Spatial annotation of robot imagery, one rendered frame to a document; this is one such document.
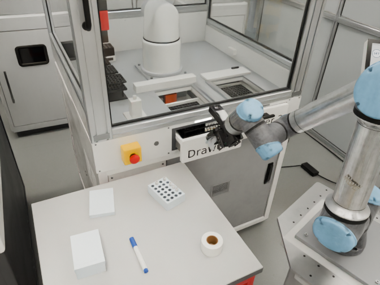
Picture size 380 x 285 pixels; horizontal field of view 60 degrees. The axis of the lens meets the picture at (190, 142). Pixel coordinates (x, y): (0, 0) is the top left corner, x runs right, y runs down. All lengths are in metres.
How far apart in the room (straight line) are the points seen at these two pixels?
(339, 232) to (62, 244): 0.84
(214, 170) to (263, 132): 0.66
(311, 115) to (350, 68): 1.87
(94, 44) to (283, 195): 1.81
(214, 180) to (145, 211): 0.56
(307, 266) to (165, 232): 0.47
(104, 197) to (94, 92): 0.39
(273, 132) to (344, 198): 0.28
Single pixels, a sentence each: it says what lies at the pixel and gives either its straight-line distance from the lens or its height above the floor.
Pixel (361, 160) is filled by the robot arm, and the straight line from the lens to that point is 0.89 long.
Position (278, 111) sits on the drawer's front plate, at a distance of 1.62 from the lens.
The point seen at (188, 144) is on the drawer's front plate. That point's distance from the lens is 1.29.
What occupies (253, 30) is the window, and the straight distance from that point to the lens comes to 1.38.
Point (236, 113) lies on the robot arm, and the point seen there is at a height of 1.15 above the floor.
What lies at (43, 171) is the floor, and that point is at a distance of 2.74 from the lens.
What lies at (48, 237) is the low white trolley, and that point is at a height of 0.76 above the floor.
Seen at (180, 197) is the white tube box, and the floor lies 0.79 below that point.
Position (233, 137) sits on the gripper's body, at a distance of 1.13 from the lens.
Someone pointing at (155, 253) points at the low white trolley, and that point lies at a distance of 1.11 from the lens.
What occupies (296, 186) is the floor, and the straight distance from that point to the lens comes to 2.62.
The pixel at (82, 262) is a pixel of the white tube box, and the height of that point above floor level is 0.81.
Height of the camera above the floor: 1.66
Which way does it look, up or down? 35 degrees down
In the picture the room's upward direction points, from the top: 3 degrees clockwise
